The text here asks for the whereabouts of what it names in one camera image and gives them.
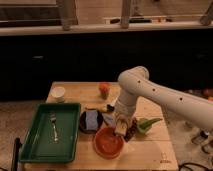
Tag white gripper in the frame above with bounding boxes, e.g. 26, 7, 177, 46
115, 95, 137, 131

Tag wooden block eraser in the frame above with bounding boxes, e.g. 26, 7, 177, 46
114, 122, 127, 136

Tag small white cup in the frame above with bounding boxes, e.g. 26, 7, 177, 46
51, 86, 65, 102

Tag red bowl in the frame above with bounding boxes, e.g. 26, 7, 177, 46
93, 127, 124, 159

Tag silver fork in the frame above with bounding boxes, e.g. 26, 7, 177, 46
50, 113, 59, 143

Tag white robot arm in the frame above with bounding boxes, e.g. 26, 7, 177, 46
115, 66, 213, 132

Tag black cable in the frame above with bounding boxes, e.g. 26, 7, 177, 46
177, 161, 213, 171

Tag orange topped cup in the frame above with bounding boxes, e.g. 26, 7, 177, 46
99, 82, 110, 100

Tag black chair edge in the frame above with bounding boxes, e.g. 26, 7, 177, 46
11, 138, 22, 171

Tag dark red grapes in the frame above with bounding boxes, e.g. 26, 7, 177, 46
124, 118, 137, 142

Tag green plastic tray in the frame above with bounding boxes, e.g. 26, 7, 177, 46
19, 103, 81, 163

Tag blue grey sponge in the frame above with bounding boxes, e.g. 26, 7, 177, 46
85, 110, 98, 130

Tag green toy vegetable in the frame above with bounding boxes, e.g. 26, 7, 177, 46
137, 118, 161, 134

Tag black plate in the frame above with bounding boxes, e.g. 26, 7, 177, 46
79, 110, 103, 134

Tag grey blue cloth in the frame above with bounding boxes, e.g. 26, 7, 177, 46
102, 113, 116, 127

